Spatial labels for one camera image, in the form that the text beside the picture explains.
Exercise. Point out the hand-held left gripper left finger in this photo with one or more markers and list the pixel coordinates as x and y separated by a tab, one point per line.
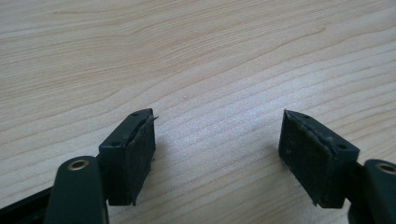
120	161

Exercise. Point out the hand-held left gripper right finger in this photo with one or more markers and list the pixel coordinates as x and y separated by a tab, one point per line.
311	161

